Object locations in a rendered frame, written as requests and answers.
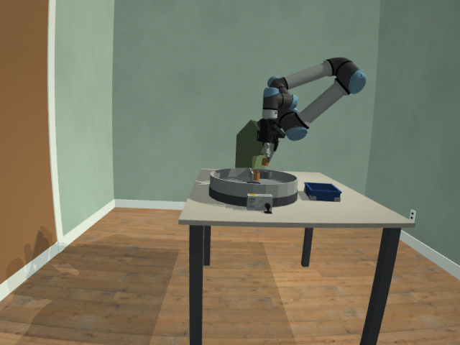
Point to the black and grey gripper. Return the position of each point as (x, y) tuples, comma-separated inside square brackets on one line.
[(265, 137)]

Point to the blue crate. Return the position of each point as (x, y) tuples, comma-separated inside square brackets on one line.
[(322, 192)]

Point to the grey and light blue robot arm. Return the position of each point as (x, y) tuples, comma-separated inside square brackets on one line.
[(281, 105)]

